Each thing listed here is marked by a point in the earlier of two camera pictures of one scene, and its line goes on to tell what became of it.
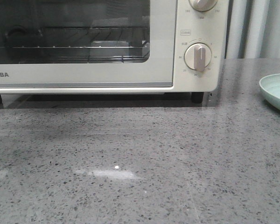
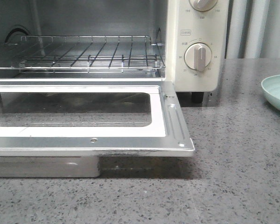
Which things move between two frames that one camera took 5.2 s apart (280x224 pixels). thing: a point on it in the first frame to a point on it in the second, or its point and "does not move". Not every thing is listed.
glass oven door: [82, 43] to [87, 118]
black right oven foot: [197, 97] does not move
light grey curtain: [257, 29] does not move
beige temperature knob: [203, 5] does not move
